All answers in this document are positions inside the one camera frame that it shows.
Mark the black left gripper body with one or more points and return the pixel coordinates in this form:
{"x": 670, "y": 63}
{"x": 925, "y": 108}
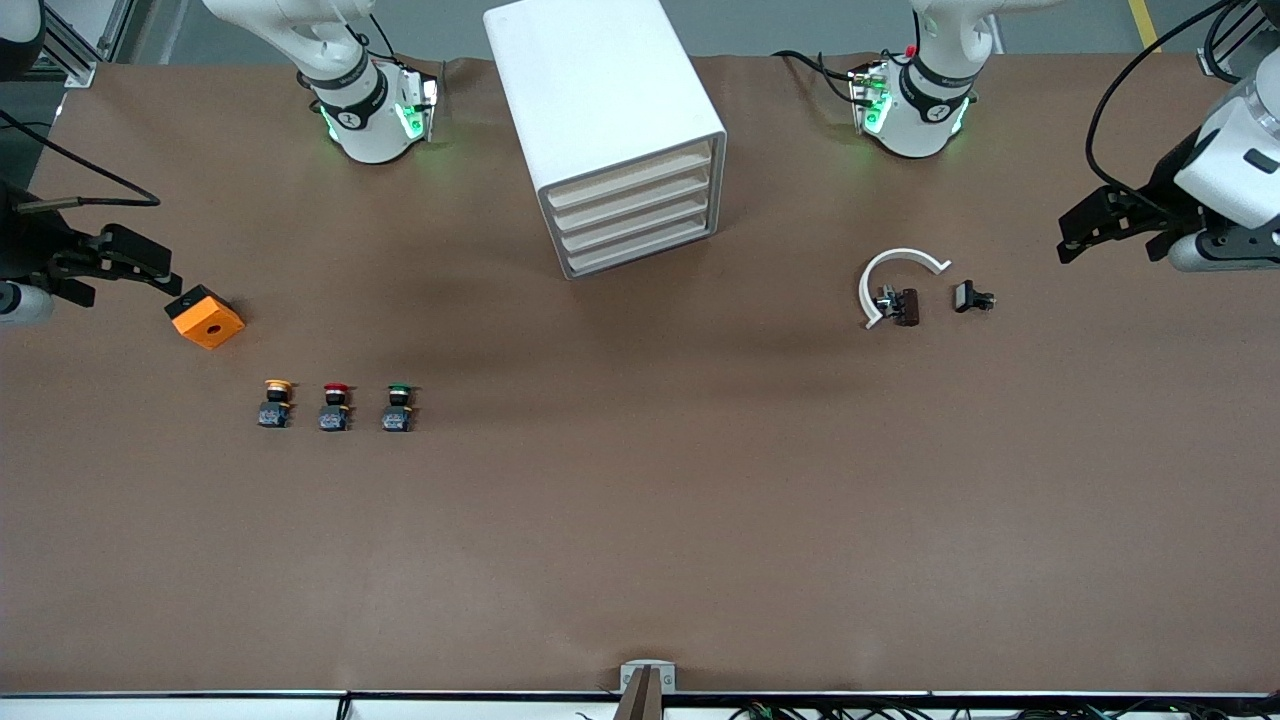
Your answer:
{"x": 1163, "y": 185}

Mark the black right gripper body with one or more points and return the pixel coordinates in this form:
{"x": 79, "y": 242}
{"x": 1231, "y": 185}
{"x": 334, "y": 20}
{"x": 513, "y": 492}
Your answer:
{"x": 27, "y": 243}

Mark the green push button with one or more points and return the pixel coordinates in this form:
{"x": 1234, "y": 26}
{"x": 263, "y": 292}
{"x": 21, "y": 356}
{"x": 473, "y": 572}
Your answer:
{"x": 397, "y": 418}

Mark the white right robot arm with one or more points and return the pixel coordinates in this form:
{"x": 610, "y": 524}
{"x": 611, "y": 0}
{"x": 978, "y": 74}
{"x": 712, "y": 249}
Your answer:
{"x": 370, "y": 130}

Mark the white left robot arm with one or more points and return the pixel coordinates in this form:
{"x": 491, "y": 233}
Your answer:
{"x": 925, "y": 110}

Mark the orange button box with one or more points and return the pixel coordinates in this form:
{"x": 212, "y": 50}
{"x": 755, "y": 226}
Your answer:
{"x": 210, "y": 325}

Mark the yellow push button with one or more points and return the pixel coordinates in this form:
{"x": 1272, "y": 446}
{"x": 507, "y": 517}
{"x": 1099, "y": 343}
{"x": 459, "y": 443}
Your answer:
{"x": 275, "y": 412}

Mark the red push button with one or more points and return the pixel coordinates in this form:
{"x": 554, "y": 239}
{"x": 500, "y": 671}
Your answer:
{"x": 334, "y": 415}

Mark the small black clip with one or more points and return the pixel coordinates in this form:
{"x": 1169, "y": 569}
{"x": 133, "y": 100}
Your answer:
{"x": 965, "y": 296}

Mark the white curved plastic piece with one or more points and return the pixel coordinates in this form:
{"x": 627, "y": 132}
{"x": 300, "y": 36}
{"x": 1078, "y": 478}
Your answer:
{"x": 905, "y": 255}

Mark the dark block with metal clip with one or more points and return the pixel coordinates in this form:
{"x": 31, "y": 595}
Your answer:
{"x": 906, "y": 306}

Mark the brown table mat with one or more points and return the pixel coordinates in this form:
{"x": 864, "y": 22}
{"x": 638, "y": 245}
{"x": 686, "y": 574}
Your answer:
{"x": 640, "y": 500}

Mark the aluminium frame profile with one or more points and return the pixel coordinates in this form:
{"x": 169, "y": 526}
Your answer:
{"x": 1215, "y": 62}
{"x": 78, "y": 73}

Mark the white table edge rail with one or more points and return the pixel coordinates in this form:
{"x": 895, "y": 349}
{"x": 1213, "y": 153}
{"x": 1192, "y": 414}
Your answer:
{"x": 200, "y": 709}

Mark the grey metal bracket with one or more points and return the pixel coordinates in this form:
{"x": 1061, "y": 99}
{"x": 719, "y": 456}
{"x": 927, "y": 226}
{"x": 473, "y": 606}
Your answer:
{"x": 647, "y": 668}

